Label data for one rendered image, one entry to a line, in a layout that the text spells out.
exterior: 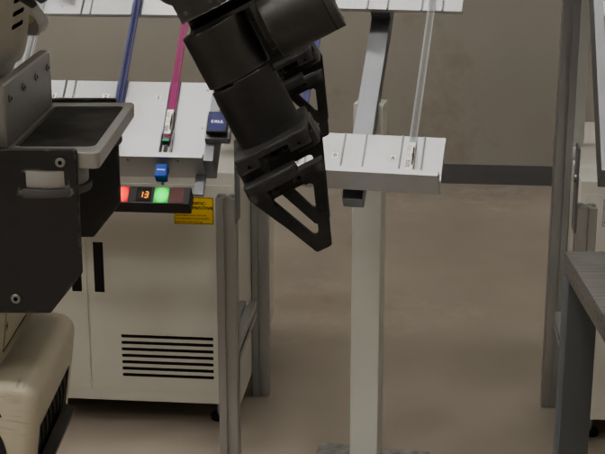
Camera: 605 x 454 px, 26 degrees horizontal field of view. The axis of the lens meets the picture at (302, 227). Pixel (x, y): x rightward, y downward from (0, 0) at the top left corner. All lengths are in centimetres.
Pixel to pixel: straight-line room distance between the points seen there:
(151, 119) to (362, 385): 71
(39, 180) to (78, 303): 185
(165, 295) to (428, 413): 71
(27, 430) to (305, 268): 296
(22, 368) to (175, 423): 180
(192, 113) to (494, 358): 127
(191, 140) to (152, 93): 15
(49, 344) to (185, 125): 127
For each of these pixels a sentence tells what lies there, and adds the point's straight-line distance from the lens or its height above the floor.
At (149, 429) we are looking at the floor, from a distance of 313.
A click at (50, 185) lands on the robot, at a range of 123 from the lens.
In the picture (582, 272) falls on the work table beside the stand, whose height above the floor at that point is 80.
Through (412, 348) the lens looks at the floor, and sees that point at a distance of 360.
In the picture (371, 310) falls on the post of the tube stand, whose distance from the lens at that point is 272.
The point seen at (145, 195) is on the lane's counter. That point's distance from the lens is 258.
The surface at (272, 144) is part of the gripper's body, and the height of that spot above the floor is 108.
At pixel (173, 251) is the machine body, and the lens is 298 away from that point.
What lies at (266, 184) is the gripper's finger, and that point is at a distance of 105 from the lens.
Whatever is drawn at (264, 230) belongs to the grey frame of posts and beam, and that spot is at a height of 43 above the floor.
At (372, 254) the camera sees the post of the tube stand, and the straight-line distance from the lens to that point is 268.
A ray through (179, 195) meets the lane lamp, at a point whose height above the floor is 66.
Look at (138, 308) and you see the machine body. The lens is 304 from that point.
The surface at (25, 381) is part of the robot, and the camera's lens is 134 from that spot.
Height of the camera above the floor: 131
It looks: 16 degrees down
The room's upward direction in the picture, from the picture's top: straight up
